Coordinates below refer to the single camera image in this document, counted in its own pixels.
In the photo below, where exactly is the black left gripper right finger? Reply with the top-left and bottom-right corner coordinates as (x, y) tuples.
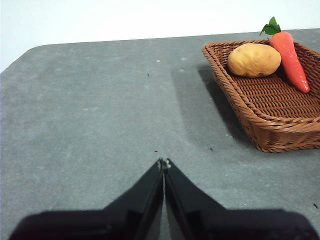
(163, 157), (320, 240)

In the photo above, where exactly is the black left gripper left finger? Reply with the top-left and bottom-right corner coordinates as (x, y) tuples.
(8, 157), (165, 240)

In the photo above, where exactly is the brown woven wicker basket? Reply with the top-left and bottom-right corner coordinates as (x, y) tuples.
(201, 39), (320, 153)

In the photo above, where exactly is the orange carrot with green leaves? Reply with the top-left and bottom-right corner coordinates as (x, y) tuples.
(259, 16), (311, 94)

